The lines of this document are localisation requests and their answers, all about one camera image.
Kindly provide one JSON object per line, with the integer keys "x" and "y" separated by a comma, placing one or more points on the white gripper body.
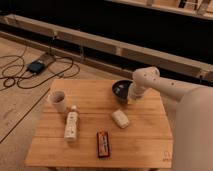
{"x": 134, "y": 93}

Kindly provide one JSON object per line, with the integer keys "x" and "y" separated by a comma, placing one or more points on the white rectangular sponge block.
{"x": 120, "y": 118}

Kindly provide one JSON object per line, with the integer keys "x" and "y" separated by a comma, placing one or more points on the blue power adapter box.
{"x": 36, "y": 67}

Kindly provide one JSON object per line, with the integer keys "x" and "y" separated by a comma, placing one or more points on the red black snack packet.
{"x": 103, "y": 144}

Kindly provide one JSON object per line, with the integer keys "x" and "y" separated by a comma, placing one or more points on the dark ceramic bowl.
{"x": 120, "y": 89}

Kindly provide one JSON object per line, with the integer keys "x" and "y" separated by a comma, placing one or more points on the white plastic bottle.
{"x": 70, "y": 133}

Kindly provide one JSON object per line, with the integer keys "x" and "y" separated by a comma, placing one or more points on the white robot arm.
{"x": 193, "y": 130}

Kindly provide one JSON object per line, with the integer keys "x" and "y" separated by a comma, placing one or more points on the white paper cup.
{"x": 58, "y": 100}

